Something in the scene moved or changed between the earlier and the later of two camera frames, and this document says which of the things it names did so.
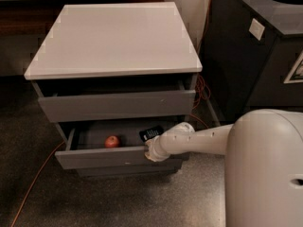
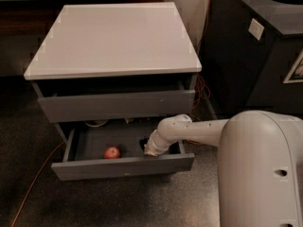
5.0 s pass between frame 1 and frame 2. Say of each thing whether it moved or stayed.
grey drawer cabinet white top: stayed
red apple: moved
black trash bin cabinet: stayed
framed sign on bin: stayed
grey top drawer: stayed
